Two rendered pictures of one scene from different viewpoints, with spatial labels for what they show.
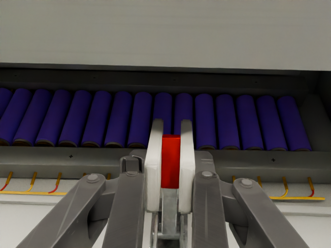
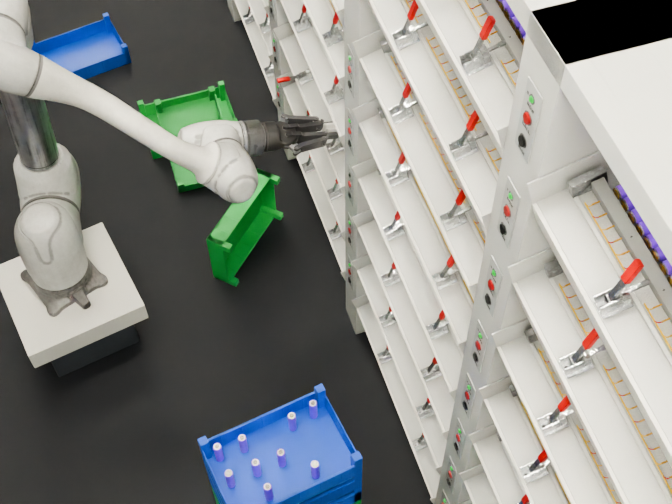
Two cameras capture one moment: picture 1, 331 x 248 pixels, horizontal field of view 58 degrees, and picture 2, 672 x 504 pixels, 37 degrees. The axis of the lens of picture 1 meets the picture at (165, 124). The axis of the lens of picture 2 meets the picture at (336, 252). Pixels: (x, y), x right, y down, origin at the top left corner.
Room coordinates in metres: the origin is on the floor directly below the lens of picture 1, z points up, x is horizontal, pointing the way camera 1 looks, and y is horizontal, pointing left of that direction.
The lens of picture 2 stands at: (-0.44, -1.63, 2.57)
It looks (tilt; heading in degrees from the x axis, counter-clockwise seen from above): 55 degrees down; 71
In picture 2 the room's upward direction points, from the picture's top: 1 degrees counter-clockwise
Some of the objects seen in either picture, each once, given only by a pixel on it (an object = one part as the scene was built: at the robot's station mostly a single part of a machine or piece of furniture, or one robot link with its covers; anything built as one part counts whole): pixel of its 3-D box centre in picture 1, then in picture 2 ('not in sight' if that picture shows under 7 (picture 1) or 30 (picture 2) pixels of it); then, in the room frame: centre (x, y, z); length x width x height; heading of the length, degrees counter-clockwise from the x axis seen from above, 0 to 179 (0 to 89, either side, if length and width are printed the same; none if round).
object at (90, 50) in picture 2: not in sight; (79, 51); (-0.41, 1.15, 0.04); 0.30 x 0.20 x 0.08; 8
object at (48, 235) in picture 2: not in sight; (49, 240); (-0.64, 0.07, 0.43); 0.18 x 0.16 x 0.22; 79
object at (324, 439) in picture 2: not in sight; (280, 455); (-0.27, -0.76, 0.52); 0.30 x 0.20 x 0.08; 6
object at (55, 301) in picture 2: not in sight; (65, 278); (-0.63, 0.03, 0.29); 0.22 x 0.18 x 0.06; 109
